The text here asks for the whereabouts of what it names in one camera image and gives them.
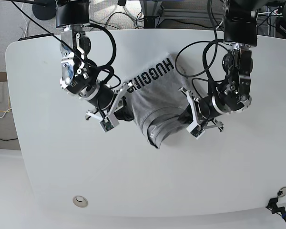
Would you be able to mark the metal table grommet right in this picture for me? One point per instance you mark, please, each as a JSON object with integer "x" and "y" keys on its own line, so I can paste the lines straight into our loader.
{"x": 281, "y": 192}

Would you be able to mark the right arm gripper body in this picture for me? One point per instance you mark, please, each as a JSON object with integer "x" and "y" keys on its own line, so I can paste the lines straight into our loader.
{"x": 103, "y": 98}

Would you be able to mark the black clamp with cable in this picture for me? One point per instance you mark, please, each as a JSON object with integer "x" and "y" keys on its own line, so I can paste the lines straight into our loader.
{"x": 275, "y": 209}

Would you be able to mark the round black stand base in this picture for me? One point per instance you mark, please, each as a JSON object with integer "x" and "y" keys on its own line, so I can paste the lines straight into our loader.
{"x": 44, "y": 9}

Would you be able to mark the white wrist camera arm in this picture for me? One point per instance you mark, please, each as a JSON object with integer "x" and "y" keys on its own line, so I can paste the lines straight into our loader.
{"x": 195, "y": 130}
{"x": 108, "y": 123}

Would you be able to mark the grey T-shirt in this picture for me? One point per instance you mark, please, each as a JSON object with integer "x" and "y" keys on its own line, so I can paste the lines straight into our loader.
{"x": 156, "y": 100}

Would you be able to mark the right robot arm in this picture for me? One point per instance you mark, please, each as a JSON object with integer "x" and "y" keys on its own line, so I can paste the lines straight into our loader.
{"x": 80, "y": 75}

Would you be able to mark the metal table grommet left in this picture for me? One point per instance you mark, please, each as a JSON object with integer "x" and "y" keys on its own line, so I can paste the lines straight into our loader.
{"x": 80, "y": 201}

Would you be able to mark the black flat device on floor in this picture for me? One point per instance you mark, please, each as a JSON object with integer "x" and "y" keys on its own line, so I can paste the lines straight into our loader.
{"x": 34, "y": 37}

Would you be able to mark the metal table grommet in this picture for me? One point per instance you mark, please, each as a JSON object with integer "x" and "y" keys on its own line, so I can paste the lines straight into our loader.
{"x": 281, "y": 192}
{"x": 80, "y": 201}

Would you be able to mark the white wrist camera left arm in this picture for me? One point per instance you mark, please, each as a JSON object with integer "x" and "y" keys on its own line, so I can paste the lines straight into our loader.
{"x": 195, "y": 130}

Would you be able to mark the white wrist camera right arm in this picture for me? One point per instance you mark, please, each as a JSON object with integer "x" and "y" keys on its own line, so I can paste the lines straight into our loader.
{"x": 108, "y": 123}

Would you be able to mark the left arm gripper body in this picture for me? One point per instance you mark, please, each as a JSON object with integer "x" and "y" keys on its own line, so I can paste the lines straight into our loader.
{"x": 205, "y": 110}

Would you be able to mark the aluminium frame with black foot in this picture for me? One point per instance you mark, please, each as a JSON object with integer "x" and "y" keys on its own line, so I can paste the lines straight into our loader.
{"x": 153, "y": 13}

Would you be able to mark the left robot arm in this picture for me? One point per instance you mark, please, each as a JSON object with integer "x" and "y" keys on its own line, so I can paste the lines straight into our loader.
{"x": 232, "y": 94}

